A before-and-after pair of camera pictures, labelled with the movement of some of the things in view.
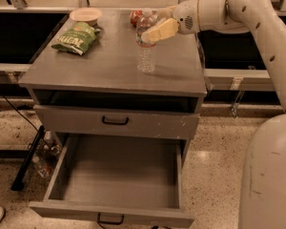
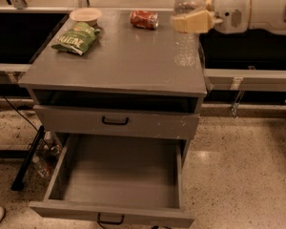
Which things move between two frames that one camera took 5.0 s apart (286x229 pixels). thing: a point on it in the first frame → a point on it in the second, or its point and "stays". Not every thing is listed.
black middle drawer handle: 110,222 stays
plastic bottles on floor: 47,152 stays
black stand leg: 18,182 stays
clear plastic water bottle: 146,21 → 189,2
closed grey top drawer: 117,122 stays
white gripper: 186,17 → 231,12
